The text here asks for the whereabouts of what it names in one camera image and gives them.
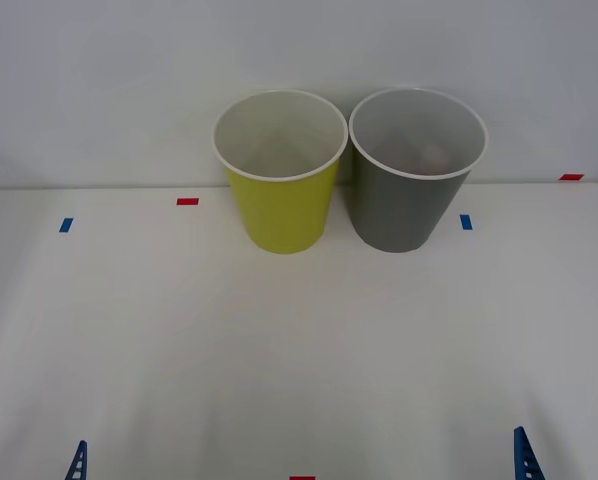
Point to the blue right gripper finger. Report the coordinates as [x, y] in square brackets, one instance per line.
[525, 457]

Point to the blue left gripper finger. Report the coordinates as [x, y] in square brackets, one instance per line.
[79, 465]

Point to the grey plastic waste bin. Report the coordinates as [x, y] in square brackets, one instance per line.
[404, 210]

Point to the yellow-green plastic waste bin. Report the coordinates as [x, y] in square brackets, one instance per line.
[284, 215]

